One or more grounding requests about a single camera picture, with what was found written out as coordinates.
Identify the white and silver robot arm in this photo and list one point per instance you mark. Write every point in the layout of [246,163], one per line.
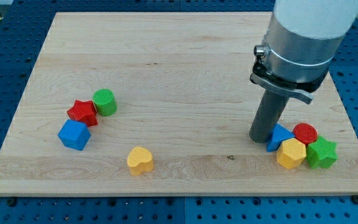
[300,42]

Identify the yellow heart block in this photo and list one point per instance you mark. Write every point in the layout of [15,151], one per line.
[140,160]

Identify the blue triangle block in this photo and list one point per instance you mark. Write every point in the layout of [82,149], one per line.
[277,136]

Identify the wooden board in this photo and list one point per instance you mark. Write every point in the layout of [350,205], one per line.
[182,88]

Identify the green cylinder block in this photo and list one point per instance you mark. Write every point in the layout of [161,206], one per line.
[104,102]

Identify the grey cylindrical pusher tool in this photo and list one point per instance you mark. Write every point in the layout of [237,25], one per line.
[269,111]

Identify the red star block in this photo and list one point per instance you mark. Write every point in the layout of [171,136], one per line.
[83,111]

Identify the blue cube block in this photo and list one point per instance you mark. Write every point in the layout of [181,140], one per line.
[74,134]

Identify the yellow hexagon block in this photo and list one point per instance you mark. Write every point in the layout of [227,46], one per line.
[291,153]

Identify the red cylinder block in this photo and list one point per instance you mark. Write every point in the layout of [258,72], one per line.
[305,133]

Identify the green star block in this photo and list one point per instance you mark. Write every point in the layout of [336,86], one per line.
[321,153]

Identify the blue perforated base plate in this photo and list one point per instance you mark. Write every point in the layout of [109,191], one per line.
[23,30]

